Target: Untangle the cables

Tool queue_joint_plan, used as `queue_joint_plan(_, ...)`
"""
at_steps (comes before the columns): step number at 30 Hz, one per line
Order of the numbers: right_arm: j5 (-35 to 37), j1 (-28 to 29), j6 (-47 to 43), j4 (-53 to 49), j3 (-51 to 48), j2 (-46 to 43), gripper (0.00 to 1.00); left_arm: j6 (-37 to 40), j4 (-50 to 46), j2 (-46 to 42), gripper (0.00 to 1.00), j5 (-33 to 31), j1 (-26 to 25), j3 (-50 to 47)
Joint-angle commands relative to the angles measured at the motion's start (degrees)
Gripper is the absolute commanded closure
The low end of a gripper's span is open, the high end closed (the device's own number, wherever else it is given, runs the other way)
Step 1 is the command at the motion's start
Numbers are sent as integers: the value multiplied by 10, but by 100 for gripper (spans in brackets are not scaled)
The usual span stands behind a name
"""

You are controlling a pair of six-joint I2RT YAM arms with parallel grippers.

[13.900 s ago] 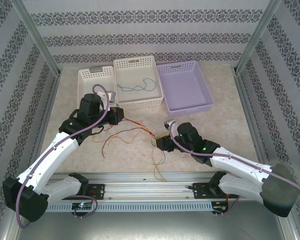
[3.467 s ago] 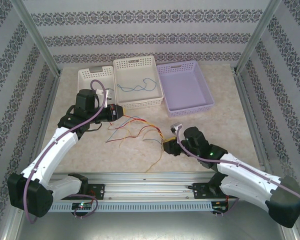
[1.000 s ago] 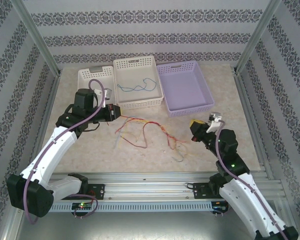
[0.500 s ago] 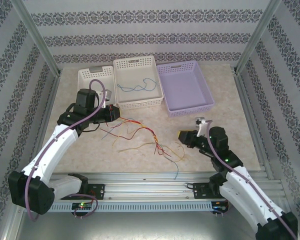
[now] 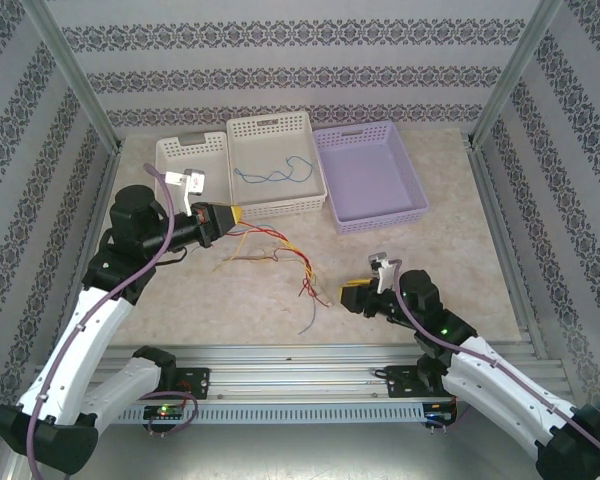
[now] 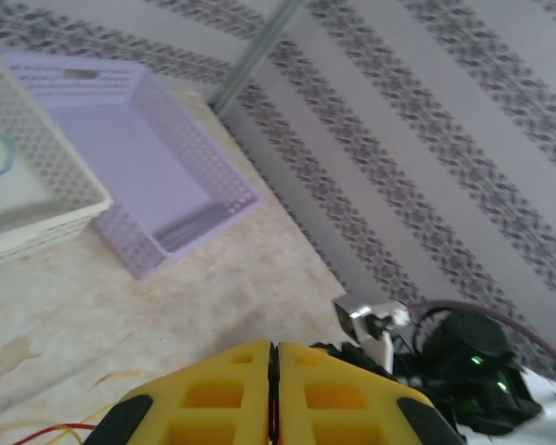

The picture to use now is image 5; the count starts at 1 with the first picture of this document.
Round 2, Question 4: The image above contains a bundle of coloured wires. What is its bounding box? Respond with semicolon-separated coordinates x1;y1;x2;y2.
244;223;326;335

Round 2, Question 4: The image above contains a blue cable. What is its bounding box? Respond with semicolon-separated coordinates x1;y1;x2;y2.
233;155;314;185

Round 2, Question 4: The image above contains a small white perforated basket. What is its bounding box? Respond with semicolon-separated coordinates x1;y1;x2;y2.
153;130;233;221

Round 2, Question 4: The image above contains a large white perforated basket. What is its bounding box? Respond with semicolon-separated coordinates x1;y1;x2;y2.
226;110;329;216

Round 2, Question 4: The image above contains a purple perforated basket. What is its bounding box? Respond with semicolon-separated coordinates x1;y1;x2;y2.
311;121;430;236

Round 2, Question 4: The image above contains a right controller board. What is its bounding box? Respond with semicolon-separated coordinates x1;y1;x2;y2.
423;401;460;426

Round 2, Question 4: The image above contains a controller board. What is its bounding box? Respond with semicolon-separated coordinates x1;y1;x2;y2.
423;401;460;426
143;404;187;420

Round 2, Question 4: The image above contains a grey sheet metal panel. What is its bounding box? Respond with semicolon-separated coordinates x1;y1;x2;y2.
9;419;600;480

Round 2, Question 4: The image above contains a left controller board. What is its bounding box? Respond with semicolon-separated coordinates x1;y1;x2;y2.
143;404;187;420

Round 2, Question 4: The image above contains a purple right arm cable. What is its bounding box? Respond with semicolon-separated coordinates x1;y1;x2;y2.
385;259;600;464

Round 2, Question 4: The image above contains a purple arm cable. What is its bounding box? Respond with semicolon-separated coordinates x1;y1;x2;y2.
27;163;199;480
385;259;600;464

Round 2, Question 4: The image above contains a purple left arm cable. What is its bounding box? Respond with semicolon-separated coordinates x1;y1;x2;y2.
27;163;199;480

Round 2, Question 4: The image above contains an aluminium side rail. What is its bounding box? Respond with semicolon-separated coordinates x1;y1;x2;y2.
47;147;124;366
467;144;549;359

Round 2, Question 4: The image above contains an aluminium rail base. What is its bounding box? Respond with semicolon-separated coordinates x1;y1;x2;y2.
27;342;566;404

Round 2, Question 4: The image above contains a slotted grey cable duct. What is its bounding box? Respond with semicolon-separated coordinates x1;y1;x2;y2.
47;403;427;425

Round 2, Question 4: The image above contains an aluminium frame post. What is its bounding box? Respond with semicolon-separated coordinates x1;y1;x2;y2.
18;0;124;153
471;0;565;147

